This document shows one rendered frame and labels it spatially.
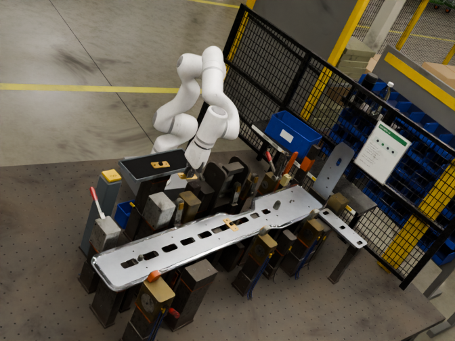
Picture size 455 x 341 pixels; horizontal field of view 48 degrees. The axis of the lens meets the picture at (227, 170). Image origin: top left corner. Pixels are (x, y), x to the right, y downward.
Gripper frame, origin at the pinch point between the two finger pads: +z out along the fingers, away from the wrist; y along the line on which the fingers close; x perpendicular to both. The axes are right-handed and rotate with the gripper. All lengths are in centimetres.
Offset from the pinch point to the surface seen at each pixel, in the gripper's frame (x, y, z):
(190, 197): 9.8, -2.5, 18.1
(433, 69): 442, -169, 9
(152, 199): -11.5, -1.0, 16.0
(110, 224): -31.9, 5.8, 21.7
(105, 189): -29.5, -9.9, 17.3
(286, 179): 78, -10, 18
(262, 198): 58, -3, 24
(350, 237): 94, 32, 21
